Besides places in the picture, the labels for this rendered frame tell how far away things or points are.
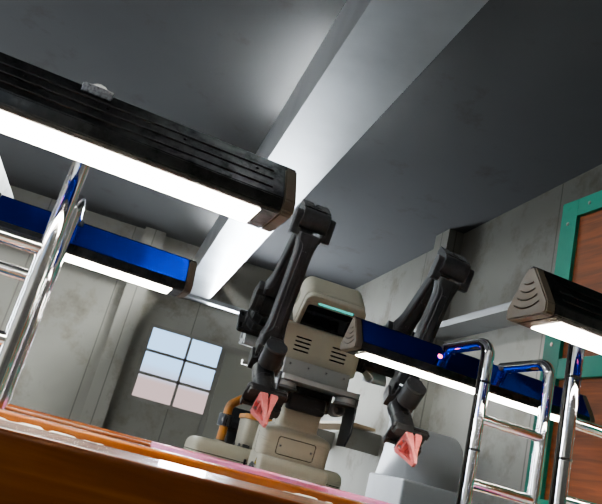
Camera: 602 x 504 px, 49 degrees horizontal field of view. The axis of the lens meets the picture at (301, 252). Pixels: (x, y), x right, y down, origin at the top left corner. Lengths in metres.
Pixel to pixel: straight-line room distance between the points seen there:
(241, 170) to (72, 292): 8.92
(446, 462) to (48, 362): 5.86
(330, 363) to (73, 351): 7.56
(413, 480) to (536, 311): 4.26
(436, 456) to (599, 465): 3.42
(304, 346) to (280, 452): 0.33
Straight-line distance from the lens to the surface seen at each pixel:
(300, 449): 2.12
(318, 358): 2.14
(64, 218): 0.89
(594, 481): 1.93
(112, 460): 0.38
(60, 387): 9.50
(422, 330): 1.85
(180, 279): 1.27
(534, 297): 0.92
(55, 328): 9.57
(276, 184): 0.76
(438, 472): 5.25
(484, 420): 1.36
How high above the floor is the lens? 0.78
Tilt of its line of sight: 18 degrees up
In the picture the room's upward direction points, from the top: 15 degrees clockwise
